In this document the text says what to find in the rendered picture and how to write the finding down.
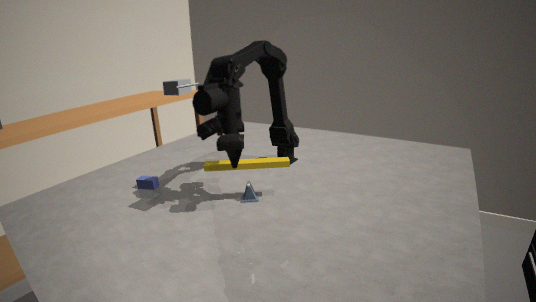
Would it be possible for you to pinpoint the yellow bar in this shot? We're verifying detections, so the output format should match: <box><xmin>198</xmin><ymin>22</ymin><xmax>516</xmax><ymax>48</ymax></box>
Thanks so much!
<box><xmin>204</xmin><ymin>157</ymin><xmax>290</xmax><ymax>172</ymax></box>

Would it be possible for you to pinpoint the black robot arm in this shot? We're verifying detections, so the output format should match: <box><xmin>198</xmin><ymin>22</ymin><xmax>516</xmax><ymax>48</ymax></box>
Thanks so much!
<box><xmin>192</xmin><ymin>41</ymin><xmax>299</xmax><ymax>165</ymax></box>

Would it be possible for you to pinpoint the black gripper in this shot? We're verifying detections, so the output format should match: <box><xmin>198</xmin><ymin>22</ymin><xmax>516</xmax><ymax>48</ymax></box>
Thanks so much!
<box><xmin>217</xmin><ymin>107</ymin><xmax>244</xmax><ymax>168</ymax></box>

